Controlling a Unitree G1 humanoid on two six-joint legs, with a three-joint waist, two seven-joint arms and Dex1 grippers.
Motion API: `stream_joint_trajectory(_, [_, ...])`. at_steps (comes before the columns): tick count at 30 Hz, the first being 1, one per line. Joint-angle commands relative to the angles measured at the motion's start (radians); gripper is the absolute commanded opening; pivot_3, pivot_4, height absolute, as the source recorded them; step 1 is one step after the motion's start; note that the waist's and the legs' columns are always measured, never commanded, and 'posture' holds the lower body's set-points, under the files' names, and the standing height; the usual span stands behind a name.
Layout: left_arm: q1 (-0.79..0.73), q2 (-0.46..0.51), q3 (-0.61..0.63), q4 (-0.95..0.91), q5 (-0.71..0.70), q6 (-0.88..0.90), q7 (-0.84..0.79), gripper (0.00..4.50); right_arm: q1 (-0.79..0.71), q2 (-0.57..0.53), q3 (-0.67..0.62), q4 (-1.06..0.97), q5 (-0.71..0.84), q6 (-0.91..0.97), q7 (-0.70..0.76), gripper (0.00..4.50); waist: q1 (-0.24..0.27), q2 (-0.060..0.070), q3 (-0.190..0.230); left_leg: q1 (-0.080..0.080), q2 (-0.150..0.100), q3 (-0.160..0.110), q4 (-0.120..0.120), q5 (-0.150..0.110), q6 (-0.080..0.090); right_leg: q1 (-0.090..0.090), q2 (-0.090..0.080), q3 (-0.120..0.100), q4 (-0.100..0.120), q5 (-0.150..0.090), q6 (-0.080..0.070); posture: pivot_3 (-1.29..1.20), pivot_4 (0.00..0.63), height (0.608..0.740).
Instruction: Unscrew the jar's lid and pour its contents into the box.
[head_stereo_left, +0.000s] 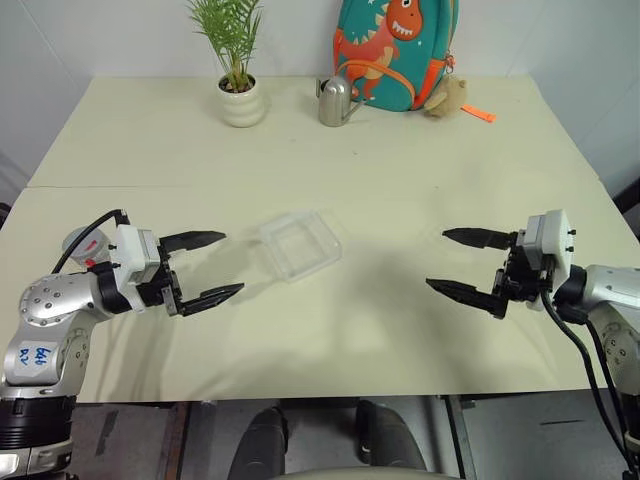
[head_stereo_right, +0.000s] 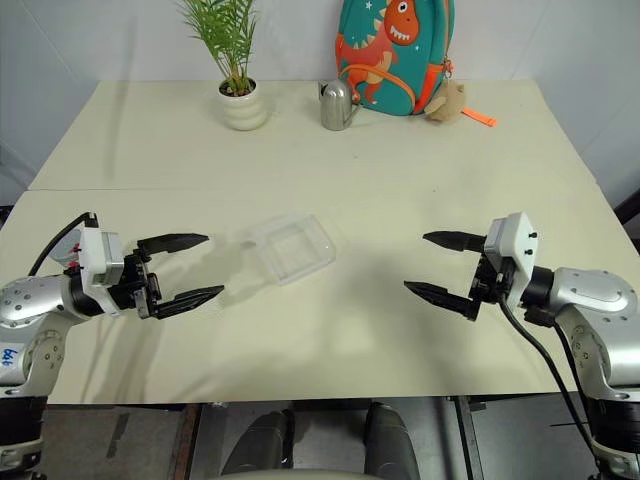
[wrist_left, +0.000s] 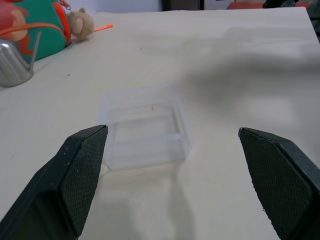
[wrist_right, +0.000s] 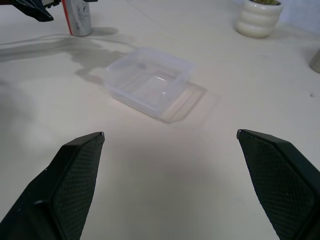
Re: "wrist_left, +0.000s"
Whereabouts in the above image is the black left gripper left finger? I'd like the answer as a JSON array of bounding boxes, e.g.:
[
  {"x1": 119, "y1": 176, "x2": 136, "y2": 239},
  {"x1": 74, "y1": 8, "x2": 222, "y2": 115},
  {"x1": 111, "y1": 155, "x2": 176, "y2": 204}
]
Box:
[{"x1": 0, "y1": 124, "x2": 109, "y2": 240}]

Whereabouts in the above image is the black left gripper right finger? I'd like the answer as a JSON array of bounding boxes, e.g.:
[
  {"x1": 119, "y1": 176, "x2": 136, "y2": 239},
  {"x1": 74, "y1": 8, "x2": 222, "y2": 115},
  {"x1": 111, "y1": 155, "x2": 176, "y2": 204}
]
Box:
[{"x1": 238, "y1": 127, "x2": 320, "y2": 240}]

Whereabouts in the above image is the clear plastic box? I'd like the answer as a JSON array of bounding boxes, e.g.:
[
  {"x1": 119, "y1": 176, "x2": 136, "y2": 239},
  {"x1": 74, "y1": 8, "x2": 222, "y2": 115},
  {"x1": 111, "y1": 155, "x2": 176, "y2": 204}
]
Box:
[{"x1": 99, "y1": 84, "x2": 193, "y2": 171}]

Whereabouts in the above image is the small metal watering can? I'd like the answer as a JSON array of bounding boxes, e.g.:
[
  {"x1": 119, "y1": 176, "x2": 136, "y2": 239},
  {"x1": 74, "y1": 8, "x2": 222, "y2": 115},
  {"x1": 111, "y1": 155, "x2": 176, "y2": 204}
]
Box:
[{"x1": 0, "y1": 31, "x2": 42, "y2": 88}]

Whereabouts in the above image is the brown teddy bear plush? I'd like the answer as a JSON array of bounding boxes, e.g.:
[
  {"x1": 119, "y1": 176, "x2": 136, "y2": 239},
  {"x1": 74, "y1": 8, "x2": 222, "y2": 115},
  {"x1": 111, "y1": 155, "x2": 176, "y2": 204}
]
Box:
[{"x1": 66, "y1": 7, "x2": 96, "y2": 42}]

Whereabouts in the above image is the green and orange backpack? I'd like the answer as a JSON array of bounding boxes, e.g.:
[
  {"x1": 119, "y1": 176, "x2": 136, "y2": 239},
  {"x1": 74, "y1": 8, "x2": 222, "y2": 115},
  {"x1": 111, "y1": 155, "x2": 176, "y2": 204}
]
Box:
[{"x1": 0, "y1": 0, "x2": 76, "y2": 63}]

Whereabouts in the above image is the red object behind table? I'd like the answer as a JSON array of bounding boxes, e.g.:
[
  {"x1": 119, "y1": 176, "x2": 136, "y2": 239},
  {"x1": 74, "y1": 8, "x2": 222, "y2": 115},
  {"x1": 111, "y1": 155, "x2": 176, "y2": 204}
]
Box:
[{"x1": 227, "y1": 1, "x2": 266, "y2": 10}]

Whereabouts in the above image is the orange zipper pull cord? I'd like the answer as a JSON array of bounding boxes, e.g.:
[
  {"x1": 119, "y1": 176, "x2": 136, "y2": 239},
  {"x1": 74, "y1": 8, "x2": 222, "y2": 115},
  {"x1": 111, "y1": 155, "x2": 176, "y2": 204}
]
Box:
[{"x1": 93, "y1": 23, "x2": 114, "y2": 33}]

